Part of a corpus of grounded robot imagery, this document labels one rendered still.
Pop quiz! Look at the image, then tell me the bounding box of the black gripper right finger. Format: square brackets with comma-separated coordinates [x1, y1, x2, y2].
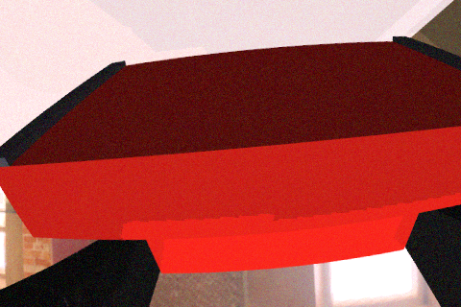
[405, 204, 461, 307]

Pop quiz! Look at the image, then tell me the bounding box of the tan wooden floor panel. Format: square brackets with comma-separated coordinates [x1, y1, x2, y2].
[411, 0, 461, 57]

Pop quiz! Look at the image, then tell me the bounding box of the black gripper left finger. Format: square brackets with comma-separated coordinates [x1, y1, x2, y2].
[0, 239, 160, 307]

